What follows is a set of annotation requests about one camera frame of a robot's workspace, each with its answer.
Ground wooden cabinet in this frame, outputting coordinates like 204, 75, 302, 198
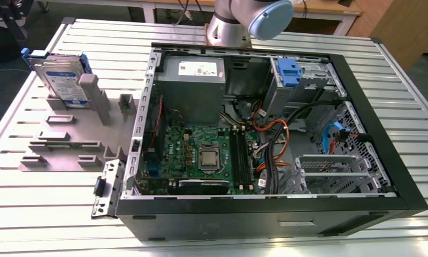
346, 0, 428, 71

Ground green motherboard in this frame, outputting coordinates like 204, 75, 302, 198
135, 124, 268, 195

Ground black PC case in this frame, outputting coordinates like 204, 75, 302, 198
115, 41, 428, 241

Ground black graphics card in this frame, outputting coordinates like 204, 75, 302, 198
138, 176, 232, 195

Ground green RAM stick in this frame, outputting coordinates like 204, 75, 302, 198
43, 142, 85, 149

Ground hard disk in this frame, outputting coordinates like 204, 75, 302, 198
21, 48, 91, 110

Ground metal expansion slot retainer bracket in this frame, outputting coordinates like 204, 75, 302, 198
91, 159, 127, 220

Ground CPU socket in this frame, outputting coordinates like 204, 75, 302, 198
196, 143, 226, 174

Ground metal disk bay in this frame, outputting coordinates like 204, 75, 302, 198
294, 154, 388, 195

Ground grey parts rack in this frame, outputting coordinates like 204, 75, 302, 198
17, 74, 142, 172

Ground orange yellow wire bundle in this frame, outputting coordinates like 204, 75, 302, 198
251, 119, 294, 175

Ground grey power supply unit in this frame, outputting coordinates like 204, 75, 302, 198
152, 55, 227, 126

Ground black disk power wire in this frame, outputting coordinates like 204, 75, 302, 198
335, 127, 375, 144

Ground red black twisted wire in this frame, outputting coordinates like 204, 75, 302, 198
152, 95, 164, 152

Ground black cable bundle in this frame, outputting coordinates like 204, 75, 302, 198
266, 100, 343, 194

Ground silver CPU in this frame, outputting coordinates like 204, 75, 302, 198
199, 150, 220, 164

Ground blue data wire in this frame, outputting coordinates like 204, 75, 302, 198
322, 122, 348, 156

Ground blue plastic drive latch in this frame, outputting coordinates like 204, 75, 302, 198
276, 57, 303, 88

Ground black RAM slot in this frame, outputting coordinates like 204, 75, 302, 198
239, 126, 255, 190
230, 126, 246, 190

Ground wooden desk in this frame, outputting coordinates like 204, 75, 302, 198
292, 0, 364, 35

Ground grey metal drive cage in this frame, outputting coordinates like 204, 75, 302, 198
263, 55, 335, 118

